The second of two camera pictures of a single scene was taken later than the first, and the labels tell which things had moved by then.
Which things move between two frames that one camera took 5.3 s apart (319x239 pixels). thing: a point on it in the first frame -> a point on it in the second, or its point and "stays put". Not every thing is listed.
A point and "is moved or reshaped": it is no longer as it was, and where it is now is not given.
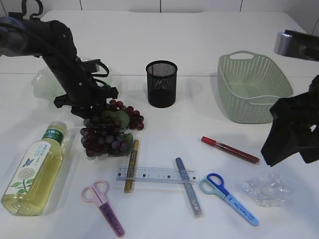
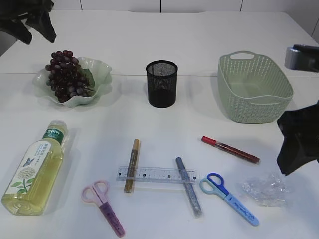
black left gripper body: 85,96 -> 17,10
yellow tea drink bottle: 30,189 stays put
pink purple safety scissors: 98,193 stays put
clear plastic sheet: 269,190 stays put
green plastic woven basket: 248,85 stays put
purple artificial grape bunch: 105,135 is moved or reshaped
